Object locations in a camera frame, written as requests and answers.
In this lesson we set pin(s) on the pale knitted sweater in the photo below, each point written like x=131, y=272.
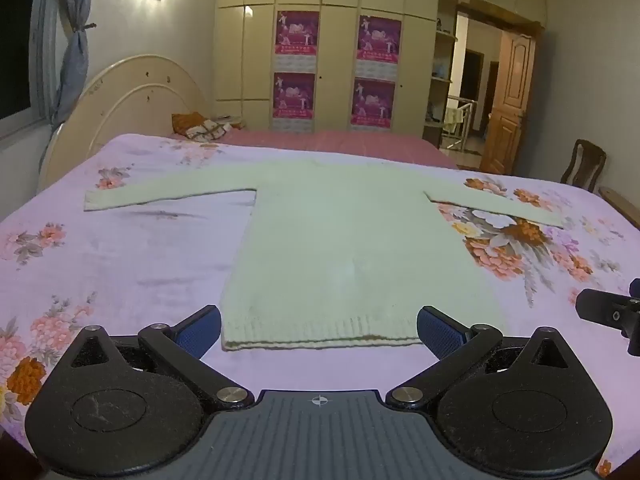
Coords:
x=350, y=240

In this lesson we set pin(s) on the cream arched headboard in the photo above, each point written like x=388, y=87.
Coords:
x=125, y=95

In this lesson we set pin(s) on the wooden door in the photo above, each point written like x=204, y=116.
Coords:
x=510, y=110

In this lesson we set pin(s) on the wooden furniture edge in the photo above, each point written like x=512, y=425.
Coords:
x=622, y=205

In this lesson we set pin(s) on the blue tied curtain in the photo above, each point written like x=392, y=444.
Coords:
x=72, y=60

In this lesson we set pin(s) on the patterned pillow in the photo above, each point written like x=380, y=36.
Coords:
x=207, y=130

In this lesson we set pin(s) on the hanging pale towel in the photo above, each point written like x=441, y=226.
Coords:
x=452, y=119

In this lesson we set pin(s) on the orange cloth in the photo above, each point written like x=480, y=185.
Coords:
x=186, y=122

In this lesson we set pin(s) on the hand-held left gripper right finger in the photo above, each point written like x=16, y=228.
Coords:
x=436, y=331

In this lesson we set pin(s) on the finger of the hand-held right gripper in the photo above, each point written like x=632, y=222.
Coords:
x=605, y=312

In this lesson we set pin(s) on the pink bedspread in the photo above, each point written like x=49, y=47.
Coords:
x=325, y=144

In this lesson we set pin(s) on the dark wooden chair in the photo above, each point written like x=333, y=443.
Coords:
x=582, y=162

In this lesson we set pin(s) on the magenta wall poster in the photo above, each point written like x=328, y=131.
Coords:
x=372, y=102
x=294, y=97
x=379, y=37
x=297, y=32

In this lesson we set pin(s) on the corner shelf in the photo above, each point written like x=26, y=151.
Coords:
x=440, y=80

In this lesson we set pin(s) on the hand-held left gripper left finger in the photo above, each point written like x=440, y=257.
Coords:
x=201, y=331

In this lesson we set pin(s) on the window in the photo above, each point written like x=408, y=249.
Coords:
x=17, y=50

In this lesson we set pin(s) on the purple floral blanket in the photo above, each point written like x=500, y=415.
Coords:
x=125, y=260

